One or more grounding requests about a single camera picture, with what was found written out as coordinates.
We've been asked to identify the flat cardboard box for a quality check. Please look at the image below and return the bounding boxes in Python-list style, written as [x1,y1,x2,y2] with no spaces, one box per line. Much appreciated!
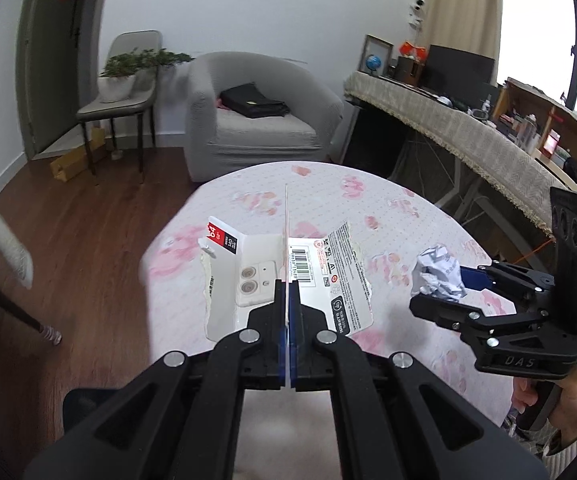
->
[50,127,106,181]

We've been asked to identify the beige curtain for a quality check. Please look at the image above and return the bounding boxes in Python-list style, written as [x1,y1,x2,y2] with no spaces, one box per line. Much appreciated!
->
[421,0,504,86]

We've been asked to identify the torn white cardboard packaging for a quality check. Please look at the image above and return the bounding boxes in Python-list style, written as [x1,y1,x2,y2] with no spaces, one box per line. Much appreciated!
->
[199,184,375,341]

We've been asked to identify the dark green door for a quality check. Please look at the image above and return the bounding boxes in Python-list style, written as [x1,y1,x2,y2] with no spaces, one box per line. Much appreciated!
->
[16,0,114,161]

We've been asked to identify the white paper ball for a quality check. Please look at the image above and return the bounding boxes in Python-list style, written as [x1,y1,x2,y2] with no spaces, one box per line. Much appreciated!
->
[411,245,468,303]

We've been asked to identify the grey armchair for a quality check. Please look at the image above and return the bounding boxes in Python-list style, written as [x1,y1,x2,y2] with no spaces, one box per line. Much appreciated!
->
[184,51,344,183]

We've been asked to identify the green plant in grey pot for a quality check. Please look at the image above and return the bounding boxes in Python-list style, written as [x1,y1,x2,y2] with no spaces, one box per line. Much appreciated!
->
[136,49,194,87]

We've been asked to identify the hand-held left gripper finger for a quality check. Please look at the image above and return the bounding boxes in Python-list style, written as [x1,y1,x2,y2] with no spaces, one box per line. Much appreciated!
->
[23,280,289,480]
[288,280,552,480]

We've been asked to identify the wooden shelf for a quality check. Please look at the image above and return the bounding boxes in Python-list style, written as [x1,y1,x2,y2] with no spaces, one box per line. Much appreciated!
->
[489,77,577,201]

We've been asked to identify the grey dining chair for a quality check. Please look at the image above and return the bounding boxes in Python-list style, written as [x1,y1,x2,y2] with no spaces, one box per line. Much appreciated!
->
[76,30,164,183]

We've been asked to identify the picture frame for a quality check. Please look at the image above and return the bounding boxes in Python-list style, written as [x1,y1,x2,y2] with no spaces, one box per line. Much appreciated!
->
[357,35,394,78]

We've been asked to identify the beige fringed desk cloth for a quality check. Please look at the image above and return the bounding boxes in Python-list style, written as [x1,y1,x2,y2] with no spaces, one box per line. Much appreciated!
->
[343,71,577,236]

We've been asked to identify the black bag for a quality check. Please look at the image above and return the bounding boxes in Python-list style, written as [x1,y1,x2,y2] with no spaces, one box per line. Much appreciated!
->
[218,82,290,120]

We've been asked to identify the black monitor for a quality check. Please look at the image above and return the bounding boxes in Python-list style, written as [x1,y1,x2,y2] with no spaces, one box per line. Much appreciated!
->
[421,45,497,98]

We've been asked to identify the green plant in white pot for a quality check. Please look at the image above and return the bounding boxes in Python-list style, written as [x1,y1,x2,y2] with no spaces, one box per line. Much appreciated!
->
[99,49,140,103]

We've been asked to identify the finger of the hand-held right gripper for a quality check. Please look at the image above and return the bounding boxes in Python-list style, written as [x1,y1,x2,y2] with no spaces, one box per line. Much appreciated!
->
[459,261,557,306]
[409,292,544,345]

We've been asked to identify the window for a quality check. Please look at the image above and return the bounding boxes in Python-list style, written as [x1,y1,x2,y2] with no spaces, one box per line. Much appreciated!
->
[499,0,577,116]

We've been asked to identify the brown box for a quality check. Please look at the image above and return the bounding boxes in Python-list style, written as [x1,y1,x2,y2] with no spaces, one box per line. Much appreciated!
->
[396,55,422,83]

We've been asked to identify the person's right forearm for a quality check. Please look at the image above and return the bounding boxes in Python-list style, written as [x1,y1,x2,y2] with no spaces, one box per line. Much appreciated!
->
[501,410,577,476]

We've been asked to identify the orange cable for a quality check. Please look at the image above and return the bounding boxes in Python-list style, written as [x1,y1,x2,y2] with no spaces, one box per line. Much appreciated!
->
[513,239,555,264]

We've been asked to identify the small red flags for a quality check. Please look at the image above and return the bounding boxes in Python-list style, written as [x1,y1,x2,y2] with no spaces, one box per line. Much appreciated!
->
[399,41,428,61]

